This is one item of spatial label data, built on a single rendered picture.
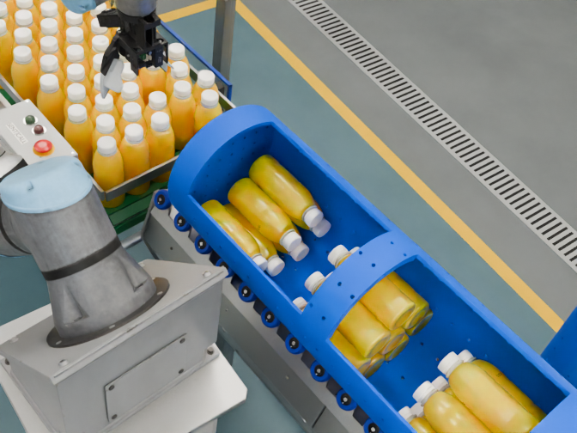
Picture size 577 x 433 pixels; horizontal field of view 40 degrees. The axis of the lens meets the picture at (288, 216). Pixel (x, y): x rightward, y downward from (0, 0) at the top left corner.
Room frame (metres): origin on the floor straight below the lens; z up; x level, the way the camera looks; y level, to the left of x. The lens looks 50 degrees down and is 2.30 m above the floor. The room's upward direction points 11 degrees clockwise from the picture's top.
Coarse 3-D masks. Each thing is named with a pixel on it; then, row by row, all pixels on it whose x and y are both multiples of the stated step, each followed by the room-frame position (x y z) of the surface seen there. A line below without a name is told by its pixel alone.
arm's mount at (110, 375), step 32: (160, 288) 0.63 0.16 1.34; (192, 288) 0.61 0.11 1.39; (128, 320) 0.54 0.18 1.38; (160, 320) 0.56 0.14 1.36; (192, 320) 0.61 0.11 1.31; (0, 352) 0.55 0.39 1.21; (32, 352) 0.51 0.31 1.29; (64, 352) 0.49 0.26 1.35; (96, 352) 0.48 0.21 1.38; (128, 352) 0.52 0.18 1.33; (160, 352) 0.56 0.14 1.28; (192, 352) 0.61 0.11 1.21; (32, 384) 0.49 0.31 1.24; (64, 384) 0.45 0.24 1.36; (96, 384) 0.48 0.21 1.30; (128, 384) 0.51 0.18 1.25; (160, 384) 0.56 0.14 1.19; (64, 416) 0.44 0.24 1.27; (96, 416) 0.48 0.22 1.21; (128, 416) 0.51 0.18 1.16
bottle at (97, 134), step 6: (96, 126) 1.19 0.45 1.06; (114, 126) 1.20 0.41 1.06; (96, 132) 1.18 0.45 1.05; (102, 132) 1.18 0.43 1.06; (108, 132) 1.18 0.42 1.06; (114, 132) 1.19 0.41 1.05; (96, 138) 1.17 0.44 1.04; (114, 138) 1.18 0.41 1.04; (120, 138) 1.20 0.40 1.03; (96, 144) 1.17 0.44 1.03
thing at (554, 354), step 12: (576, 312) 0.98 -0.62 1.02; (564, 324) 1.00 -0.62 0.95; (576, 324) 0.95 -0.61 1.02; (564, 336) 0.96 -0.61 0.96; (576, 336) 0.93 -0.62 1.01; (552, 348) 0.97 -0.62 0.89; (564, 348) 0.93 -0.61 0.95; (576, 348) 0.91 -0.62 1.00; (552, 360) 0.94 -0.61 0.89; (564, 360) 0.91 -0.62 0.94; (576, 360) 0.89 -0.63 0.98; (564, 372) 0.89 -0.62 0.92; (576, 372) 0.88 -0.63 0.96; (576, 384) 0.86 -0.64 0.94
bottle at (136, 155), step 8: (120, 144) 1.18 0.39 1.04; (128, 144) 1.17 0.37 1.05; (136, 144) 1.17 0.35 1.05; (144, 144) 1.18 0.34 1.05; (128, 152) 1.16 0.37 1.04; (136, 152) 1.16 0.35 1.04; (144, 152) 1.17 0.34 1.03; (128, 160) 1.15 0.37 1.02; (136, 160) 1.16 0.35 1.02; (144, 160) 1.17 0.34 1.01; (128, 168) 1.15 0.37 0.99; (136, 168) 1.16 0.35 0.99; (144, 168) 1.17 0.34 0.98; (128, 176) 1.15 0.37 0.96; (144, 184) 1.17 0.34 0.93; (128, 192) 1.15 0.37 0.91; (136, 192) 1.15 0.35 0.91
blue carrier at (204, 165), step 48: (192, 144) 1.06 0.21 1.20; (240, 144) 1.16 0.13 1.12; (288, 144) 1.20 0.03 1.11; (192, 192) 1.07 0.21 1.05; (336, 192) 1.10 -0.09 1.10; (336, 240) 1.05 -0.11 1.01; (384, 240) 0.89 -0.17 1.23; (288, 288) 0.94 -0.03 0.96; (336, 288) 0.79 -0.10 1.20; (432, 288) 0.92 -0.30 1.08; (432, 336) 0.86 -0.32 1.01; (480, 336) 0.84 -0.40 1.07; (384, 384) 0.76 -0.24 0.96; (528, 384) 0.76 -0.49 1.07; (384, 432) 0.63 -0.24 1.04; (576, 432) 0.59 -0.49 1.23
